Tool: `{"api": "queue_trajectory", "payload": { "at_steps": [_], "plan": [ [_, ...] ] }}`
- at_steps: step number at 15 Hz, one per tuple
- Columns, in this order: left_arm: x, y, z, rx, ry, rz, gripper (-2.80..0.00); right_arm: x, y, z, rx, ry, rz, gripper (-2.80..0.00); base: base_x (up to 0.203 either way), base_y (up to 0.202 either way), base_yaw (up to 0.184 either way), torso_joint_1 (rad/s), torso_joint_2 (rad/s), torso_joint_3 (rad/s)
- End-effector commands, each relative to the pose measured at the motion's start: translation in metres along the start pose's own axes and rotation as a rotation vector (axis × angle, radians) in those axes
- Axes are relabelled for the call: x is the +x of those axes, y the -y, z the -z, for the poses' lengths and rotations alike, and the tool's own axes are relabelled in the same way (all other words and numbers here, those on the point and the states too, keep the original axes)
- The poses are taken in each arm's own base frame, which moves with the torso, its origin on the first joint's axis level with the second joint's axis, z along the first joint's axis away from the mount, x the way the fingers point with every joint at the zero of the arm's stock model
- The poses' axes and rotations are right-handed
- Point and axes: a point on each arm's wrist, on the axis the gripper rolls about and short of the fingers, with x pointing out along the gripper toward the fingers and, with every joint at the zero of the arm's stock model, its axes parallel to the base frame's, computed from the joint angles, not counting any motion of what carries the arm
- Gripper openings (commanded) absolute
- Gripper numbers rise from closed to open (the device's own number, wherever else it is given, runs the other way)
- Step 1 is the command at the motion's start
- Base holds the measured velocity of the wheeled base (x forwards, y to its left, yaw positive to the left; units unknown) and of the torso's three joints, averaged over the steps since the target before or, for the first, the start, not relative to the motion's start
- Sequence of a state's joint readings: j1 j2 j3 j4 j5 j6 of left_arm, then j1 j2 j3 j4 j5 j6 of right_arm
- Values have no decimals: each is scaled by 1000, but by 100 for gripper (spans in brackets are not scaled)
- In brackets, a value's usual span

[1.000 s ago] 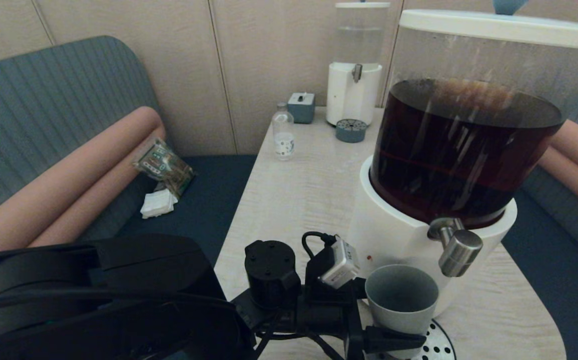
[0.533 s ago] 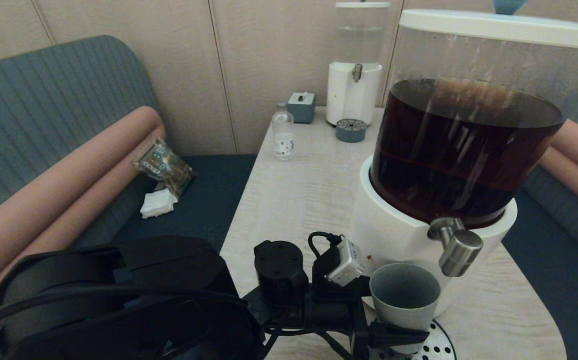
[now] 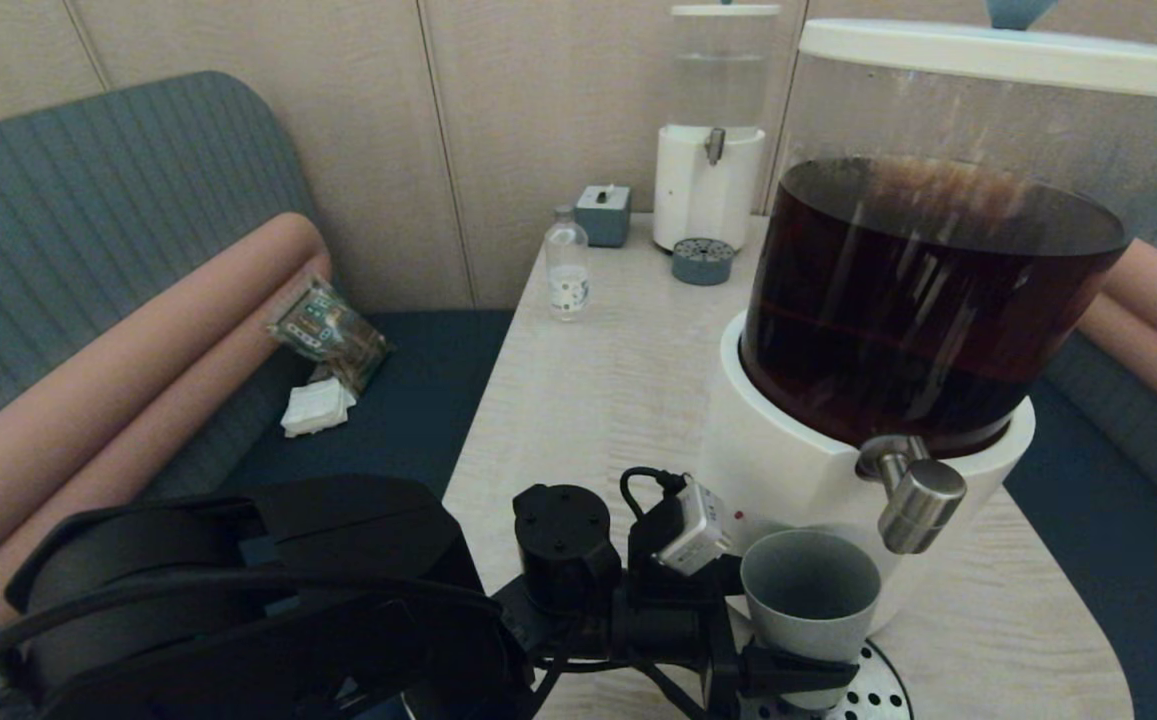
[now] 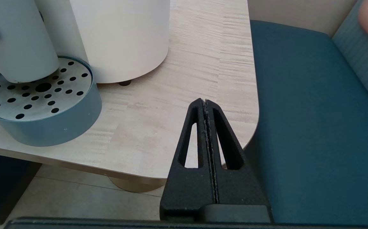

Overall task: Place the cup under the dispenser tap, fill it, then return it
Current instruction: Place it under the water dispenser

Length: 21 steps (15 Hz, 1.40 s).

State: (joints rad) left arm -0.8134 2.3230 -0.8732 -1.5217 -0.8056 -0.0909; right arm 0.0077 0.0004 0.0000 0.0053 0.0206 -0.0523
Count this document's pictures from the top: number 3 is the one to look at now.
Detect white paper napkins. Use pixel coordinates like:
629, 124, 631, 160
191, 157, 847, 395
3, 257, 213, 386
280, 377, 359, 438

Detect clear snack packet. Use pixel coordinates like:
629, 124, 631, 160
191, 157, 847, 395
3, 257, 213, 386
266, 277, 391, 395

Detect grey plastic cup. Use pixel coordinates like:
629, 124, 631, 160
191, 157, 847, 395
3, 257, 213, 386
740, 529, 883, 713

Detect round metal drip tray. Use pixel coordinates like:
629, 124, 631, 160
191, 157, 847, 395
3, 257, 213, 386
738, 640, 914, 720

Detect large white tea dispenser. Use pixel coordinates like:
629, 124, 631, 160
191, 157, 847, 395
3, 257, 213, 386
686, 20, 1157, 636

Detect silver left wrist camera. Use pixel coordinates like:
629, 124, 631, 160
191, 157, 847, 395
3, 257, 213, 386
656, 483, 734, 578

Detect grey ribbed sofa backrest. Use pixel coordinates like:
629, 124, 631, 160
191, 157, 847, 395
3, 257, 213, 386
0, 70, 327, 511
1038, 110, 1157, 549

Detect large white dispenser lid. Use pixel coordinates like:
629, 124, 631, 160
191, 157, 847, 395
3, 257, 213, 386
796, 0, 1157, 103

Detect large metal dispenser tap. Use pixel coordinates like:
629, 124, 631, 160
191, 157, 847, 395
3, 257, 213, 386
856, 434, 969, 555

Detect black left camera cable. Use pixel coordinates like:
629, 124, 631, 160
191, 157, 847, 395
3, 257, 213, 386
620, 466, 689, 521

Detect small blue drip tray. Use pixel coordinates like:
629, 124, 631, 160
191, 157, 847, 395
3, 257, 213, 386
671, 238, 736, 287

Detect clear plastic bottle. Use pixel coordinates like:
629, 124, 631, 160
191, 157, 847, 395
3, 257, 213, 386
546, 205, 591, 322

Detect small white water dispenser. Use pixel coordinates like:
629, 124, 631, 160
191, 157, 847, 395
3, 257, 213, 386
653, 5, 782, 255

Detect small white dispenser lid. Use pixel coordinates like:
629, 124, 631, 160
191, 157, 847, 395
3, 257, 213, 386
671, 0, 782, 20

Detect grey-blue square box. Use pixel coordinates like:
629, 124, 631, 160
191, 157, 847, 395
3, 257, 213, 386
575, 184, 633, 249

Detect dark blue seat cushion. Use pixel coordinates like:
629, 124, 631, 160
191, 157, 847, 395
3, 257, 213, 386
143, 312, 517, 501
998, 385, 1157, 720

